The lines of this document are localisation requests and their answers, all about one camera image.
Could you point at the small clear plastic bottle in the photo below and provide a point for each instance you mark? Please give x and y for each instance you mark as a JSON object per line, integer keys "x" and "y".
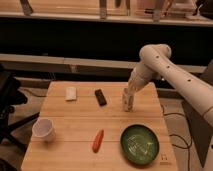
{"x": 127, "y": 100}

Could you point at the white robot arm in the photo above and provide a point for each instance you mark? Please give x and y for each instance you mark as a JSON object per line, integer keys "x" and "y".
{"x": 155, "y": 59}

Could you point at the black rectangular remote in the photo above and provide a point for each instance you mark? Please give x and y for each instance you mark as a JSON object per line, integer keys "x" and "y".
{"x": 100, "y": 97}

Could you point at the red orange carrot toy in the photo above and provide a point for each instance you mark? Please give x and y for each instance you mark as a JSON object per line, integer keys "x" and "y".
{"x": 97, "y": 141}

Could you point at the green round plate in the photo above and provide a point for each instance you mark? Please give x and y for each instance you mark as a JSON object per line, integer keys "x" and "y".
{"x": 139, "y": 144}

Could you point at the white paper cup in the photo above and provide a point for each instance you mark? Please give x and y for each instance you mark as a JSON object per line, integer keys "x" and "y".
{"x": 44, "y": 130}

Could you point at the black office chair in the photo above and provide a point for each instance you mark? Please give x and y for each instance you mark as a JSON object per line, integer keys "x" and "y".
{"x": 10, "y": 96}

